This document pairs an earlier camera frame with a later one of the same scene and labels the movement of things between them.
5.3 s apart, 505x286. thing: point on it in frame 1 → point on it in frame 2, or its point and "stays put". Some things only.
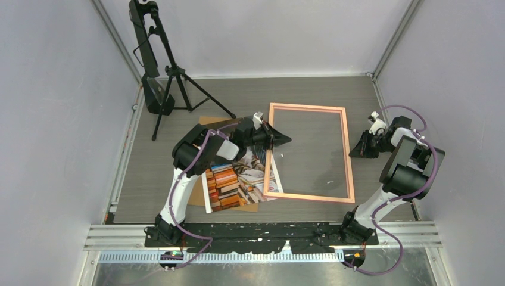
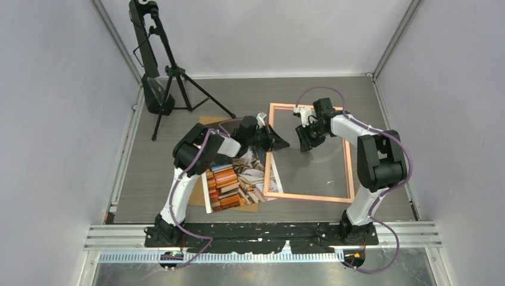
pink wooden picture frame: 350,186 stays put
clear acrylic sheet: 314,162 stays put
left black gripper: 273,137 stays put
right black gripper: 361,150 → 306,143
